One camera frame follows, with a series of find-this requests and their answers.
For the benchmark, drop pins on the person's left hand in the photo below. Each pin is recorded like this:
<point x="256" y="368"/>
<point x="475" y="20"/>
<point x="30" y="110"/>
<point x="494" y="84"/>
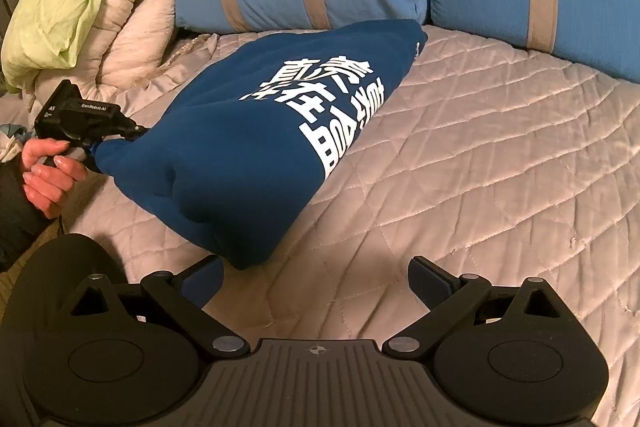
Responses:
<point x="47" y="179"/>

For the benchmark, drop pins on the dark blue printed sweatshirt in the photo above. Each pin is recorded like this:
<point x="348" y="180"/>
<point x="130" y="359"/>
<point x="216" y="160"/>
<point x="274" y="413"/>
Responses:
<point x="225" y="132"/>

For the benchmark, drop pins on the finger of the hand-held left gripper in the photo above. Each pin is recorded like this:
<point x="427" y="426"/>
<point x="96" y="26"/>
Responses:
<point x="135" y="130"/>

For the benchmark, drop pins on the beige quilted comforter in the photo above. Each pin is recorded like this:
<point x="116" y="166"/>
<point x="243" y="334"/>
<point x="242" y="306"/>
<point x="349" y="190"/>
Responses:
<point x="135" y="22"/>

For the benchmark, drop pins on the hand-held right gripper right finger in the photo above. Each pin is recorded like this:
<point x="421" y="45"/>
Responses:
<point x="430" y="282"/>

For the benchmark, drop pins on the person's left forearm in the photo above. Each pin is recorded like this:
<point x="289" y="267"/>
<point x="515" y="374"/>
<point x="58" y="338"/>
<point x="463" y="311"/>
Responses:
<point x="15" y="217"/>

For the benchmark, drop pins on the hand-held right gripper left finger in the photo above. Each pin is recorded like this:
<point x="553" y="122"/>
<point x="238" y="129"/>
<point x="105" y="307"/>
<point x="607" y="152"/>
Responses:
<point x="202" y="282"/>

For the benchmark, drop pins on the light patterned cloth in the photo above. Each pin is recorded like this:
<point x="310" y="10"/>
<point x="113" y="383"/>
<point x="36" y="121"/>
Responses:
<point x="12" y="142"/>

